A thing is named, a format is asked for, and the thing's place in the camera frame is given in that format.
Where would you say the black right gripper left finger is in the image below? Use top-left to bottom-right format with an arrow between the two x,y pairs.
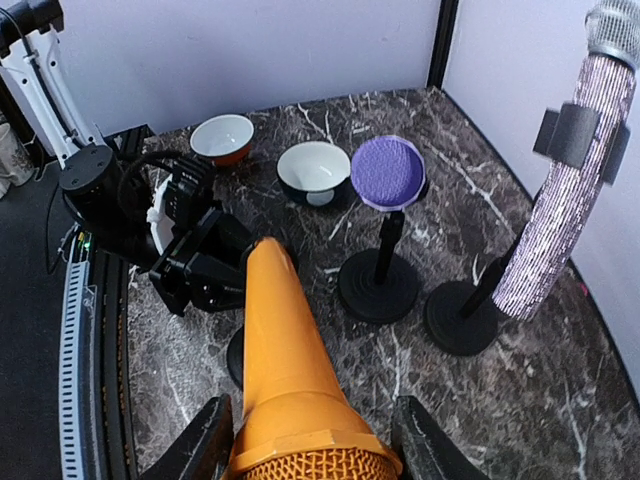
139,394 -> 234,480

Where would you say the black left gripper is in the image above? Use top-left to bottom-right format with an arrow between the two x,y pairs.
149,208 -> 257,316

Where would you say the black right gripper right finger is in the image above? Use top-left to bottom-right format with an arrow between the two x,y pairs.
391,395 -> 489,480

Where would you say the small black stand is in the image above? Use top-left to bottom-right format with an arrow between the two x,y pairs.
226,327 -> 244,390

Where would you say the orange toy microphone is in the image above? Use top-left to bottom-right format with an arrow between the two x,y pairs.
224,237 -> 403,479

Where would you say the black stand ring clip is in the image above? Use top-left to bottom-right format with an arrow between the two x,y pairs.
337,211 -> 420,325

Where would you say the purple toy microphone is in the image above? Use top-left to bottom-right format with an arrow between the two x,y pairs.
351,135 -> 427,212

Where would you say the glitter microphone silver head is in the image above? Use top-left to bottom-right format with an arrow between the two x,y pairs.
492,1 -> 639,320

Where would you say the tall stand large clip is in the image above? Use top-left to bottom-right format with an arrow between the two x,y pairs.
423,102 -> 631,357

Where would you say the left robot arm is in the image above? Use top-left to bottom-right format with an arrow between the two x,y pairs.
1,1 -> 254,315

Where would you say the white cup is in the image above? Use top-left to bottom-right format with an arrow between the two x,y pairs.
190,114 -> 255,167

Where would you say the white bowl black rim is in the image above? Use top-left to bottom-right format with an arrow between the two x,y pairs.
276,141 -> 351,208

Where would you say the black table front rail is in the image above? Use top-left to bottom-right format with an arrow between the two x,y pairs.
89,124 -> 156,480

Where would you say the white cable duct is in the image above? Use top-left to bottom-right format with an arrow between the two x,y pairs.
58,261 -> 89,479

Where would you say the left black corner post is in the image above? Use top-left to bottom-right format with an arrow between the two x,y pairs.
426,0 -> 459,89

